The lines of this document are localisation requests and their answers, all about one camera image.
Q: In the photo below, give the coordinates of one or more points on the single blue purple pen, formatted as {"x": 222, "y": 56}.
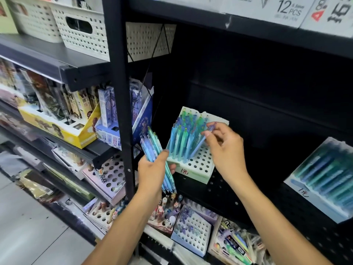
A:
{"x": 202, "y": 140}

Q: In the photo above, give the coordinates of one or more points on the white carton with red mark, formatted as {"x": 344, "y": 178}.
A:
{"x": 331, "y": 16}

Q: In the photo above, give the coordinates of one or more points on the pink perforated display box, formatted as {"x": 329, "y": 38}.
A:
{"x": 110, "y": 179}

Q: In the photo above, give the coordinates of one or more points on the person's right hand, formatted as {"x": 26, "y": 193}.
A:
{"x": 229, "y": 154}

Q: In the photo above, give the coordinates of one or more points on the person's left hand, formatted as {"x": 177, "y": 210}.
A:
{"x": 151, "y": 173}

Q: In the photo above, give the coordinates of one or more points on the row of brown packaged pens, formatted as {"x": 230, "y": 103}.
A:
{"x": 55, "y": 99}

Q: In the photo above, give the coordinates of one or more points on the white printed carton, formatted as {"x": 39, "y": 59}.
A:
{"x": 248, "y": 8}

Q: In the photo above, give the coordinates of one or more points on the yellow pen display box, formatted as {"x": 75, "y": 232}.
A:
{"x": 66, "y": 132}

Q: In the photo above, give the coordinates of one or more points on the display box of character pens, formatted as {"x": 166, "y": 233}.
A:
{"x": 165, "y": 215}

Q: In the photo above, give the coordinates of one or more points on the large white woven plastic basket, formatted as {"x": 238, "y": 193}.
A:
{"x": 85, "y": 38}

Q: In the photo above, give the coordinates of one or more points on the checkered black white pen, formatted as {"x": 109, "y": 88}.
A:
{"x": 101, "y": 175}

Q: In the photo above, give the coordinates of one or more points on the row of blue green markers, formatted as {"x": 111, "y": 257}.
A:
{"x": 328, "y": 171}

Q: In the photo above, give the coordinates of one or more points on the bunch of blue green pens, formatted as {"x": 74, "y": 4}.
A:
{"x": 154, "y": 146}

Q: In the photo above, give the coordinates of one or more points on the row of purple packaged pens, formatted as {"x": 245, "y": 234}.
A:
{"x": 106, "y": 107}

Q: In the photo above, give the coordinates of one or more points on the person's left forearm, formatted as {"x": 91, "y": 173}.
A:
{"x": 124, "y": 231}

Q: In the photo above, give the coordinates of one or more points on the person's right thumb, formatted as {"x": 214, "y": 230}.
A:
{"x": 211, "y": 146}

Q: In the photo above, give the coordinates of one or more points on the black metal shelf rack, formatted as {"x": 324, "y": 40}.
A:
{"x": 117, "y": 79}

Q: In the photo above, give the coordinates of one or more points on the grey shelf board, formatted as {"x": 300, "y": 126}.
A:
{"x": 55, "y": 60}

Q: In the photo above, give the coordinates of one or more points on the white perforated pen display box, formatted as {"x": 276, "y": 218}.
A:
{"x": 200, "y": 165}

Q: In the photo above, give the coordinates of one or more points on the white display box with label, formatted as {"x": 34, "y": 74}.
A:
{"x": 311, "y": 195}

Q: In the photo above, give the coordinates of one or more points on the person's right forearm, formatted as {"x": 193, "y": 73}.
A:
{"x": 275, "y": 226}

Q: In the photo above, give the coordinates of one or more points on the person's left thumb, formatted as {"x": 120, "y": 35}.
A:
{"x": 162, "y": 157}

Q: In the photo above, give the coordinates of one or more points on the white tray with packaged pens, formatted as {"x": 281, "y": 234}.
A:
{"x": 70, "y": 162}

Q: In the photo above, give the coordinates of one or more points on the display box of colourful pens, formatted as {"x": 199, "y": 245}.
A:
{"x": 234, "y": 245}

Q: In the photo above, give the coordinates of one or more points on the row of pens in holder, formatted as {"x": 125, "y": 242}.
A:
{"x": 183, "y": 135}

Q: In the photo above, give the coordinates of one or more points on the blue pen display box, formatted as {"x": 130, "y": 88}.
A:
{"x": 143, "y": 118}

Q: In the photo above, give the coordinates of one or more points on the white perforated box with figures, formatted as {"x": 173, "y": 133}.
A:
{"x": 103, "y": 215}

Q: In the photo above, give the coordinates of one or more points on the white perforated box purple pens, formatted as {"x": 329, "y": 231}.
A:
{"x": 191, "y": 231}

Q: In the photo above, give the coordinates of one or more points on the small white woven plastic basket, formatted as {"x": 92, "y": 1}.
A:
{"x": 35, "y": 19}

